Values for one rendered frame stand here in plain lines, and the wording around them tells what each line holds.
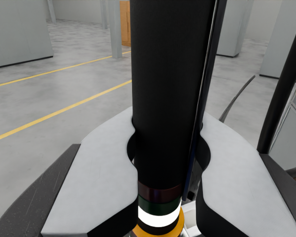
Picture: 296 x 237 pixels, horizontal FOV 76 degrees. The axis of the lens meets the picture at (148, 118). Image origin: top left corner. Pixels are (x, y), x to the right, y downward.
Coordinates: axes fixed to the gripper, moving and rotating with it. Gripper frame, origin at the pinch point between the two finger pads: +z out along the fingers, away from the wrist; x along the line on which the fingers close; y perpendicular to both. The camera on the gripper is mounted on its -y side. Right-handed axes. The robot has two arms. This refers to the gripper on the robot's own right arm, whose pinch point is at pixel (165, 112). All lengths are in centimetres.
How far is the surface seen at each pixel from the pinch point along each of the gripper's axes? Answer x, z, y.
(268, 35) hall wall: 553, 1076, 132
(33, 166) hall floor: -131, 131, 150
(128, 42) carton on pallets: -126, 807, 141
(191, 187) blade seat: 7.2, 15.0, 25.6
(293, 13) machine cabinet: 280, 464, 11
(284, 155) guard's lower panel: 88, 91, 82
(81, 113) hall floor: -121, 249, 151
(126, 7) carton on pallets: -134, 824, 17
